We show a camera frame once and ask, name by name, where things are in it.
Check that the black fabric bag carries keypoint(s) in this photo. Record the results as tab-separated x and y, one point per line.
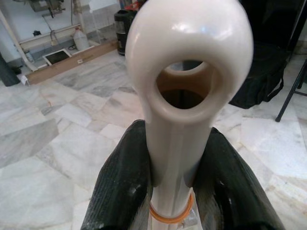
263	72

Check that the white curved pipe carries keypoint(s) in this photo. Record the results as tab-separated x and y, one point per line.
22	52

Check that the white plastic jug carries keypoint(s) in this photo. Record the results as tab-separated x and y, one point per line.
80	39

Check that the dark rounded object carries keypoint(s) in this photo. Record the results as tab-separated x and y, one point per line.
8	72

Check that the black folding chair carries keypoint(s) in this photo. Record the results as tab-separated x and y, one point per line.
289	95

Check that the white framed tablet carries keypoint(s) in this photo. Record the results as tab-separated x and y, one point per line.
57	57

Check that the long wooden board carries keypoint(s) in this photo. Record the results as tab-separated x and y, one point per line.
72	64

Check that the white work table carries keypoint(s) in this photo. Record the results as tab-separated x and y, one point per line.
48	38

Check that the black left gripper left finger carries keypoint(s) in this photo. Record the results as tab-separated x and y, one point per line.
117	187

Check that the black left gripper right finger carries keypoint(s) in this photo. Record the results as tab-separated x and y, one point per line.
230	191

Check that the sewing machine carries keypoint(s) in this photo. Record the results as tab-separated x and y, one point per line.
45	4

